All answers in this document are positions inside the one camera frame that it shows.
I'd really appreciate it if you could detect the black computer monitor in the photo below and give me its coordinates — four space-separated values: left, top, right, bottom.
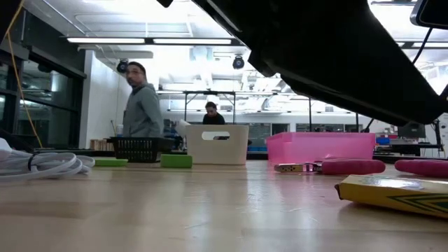
398 122 426 139

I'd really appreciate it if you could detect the green eraser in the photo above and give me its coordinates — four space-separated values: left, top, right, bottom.
93 157 130 167
160 154 193 169

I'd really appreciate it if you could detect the black metal rack frame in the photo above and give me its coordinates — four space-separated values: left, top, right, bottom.
307 97 360 133
183 90 237 125

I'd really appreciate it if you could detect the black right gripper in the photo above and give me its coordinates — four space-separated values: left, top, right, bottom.
409 0 448 29

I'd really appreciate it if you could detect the pink plastic bin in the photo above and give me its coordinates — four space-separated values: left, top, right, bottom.
265 132 377 165

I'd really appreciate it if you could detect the yellow green crayon box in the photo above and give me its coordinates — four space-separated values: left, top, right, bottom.
334 174 448 221

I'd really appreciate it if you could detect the row of wooden blocks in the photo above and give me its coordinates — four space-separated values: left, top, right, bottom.
90 139 115 151

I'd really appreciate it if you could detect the person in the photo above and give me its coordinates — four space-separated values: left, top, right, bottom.
122 61 165 138
202 101 227 126

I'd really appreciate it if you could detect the white plastic bin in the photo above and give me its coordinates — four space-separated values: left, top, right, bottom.
185 125 250 165

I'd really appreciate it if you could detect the dark desk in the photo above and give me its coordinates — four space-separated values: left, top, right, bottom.
373 142 448 158

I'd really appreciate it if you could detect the yellow cable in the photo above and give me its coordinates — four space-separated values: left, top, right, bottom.
6 0 43 148

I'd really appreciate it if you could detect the black mesh basket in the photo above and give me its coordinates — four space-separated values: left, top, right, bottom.
110 136 165 164

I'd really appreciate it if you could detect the long ceiling light bar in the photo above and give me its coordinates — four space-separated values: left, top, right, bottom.
66 37 448 48

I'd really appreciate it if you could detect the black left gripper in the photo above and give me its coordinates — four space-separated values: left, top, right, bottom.
190 0 448 127

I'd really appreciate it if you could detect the white lamp cable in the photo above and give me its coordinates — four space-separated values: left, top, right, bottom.
0 150 96 182

